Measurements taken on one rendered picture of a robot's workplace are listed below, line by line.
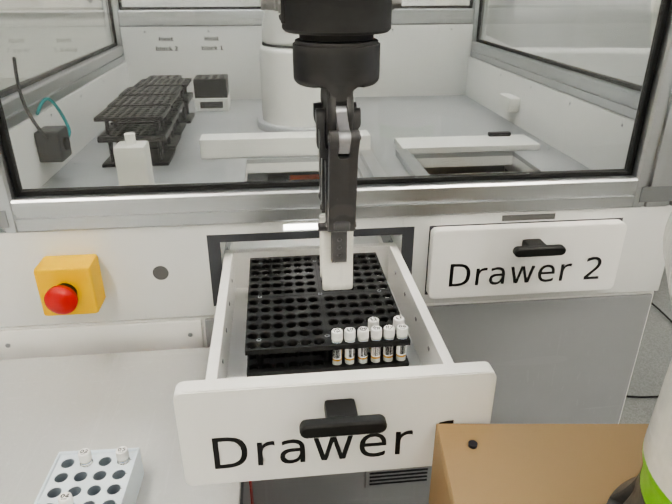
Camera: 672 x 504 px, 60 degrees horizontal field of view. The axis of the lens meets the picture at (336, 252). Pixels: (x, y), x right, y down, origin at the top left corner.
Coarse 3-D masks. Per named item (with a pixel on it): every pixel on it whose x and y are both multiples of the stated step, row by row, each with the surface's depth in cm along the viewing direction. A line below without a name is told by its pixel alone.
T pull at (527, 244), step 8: (528, 240) 83; (536, 240) 83; (520, 248) 80; (528, 248) 80; (536, 248) 80; (544, 248) 81; (552, 248) 81; (560, 248) 81; (520, 256) 81; (528, 256) 81; (536, 256) 81
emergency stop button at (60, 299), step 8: (56, 288) 74; (64, 288) 74; (48, 296) 74; (56, 296) 74; (64, 296) 74; (72, 296) 74; (48, 304) 74; (56, 304) 74; (64, 304) 74; (72, 304) 74; (56, 312) 75; (64, 312) 75
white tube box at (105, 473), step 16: (128, 448) 62; (64, 464) 61; (80, 464) 60; (96, 464) 60; (112, 464) 60; (128, 464) 60; (48, 480) 58; (64, 480) 60; (80, 480) 60; (96, 480) 58; (112, 480) 58; (128, 480) 58; (48, 496) 57; (80, 496) 56; (96, 496) 56; (112, 496) 56; (128, 496) 57
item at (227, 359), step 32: (224, 256) 82; (256, 256) 84; (384, 256) 86; (224, 288) 74; (384, 288) 86; (416, 288) 74; (224, 320) 67; (416, 320) 70; (224, 352) 65; (416, 352) 71; (448, 352) 61
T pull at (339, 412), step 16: (336, 400) 52; (352, 400) 52; (336, 416) 50; (352, 416) 50; (368, 416) 50; (304, 432) 49; (320, 432) 49; (336, 432) 49; (352, 432) 49; (368, 432) 49
